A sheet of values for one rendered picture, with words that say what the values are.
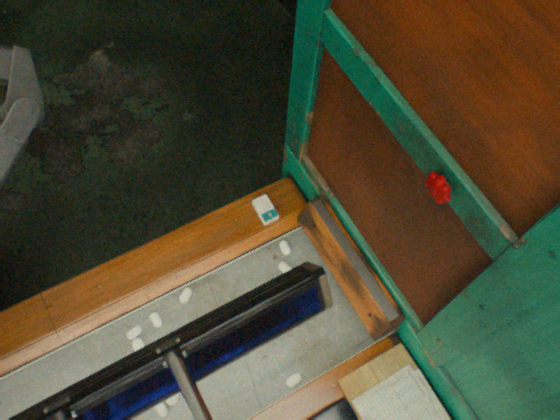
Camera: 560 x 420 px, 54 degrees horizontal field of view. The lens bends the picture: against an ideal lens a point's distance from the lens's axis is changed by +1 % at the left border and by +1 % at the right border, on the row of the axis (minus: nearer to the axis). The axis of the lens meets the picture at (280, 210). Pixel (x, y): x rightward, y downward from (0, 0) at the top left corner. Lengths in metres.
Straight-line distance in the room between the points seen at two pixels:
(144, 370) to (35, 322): 0.48
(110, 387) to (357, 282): 0.52
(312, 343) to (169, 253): 0.35
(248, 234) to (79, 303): 0.37
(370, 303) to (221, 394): 0.34
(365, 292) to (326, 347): 0.15
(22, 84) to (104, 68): 1.56
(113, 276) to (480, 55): 0.84
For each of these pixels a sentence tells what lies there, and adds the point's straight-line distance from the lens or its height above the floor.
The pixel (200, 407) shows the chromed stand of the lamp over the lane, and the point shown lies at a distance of 0.73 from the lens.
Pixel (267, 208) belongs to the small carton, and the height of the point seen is 0.78.
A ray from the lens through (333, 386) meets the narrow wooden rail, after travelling 1.10.
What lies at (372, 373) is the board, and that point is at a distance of 1.11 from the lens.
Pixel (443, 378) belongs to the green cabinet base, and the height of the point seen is 0.84.
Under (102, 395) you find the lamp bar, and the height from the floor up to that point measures 1.11.
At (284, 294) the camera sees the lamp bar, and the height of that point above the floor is 1.11.
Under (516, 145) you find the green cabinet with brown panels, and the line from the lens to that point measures 0.63.
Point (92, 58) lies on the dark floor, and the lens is 2.58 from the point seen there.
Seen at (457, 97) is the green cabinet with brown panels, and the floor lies 1.35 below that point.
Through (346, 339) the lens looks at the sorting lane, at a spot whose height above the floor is 0.74.
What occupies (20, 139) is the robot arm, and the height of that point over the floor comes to 1.11.
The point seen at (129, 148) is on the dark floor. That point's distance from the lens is 2.26.
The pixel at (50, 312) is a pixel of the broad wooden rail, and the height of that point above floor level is 0.76.
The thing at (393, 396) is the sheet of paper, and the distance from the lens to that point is 1.11.
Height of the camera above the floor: 1.84
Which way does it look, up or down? 63 degrees down
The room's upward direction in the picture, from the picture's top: 6 degrees clockwise
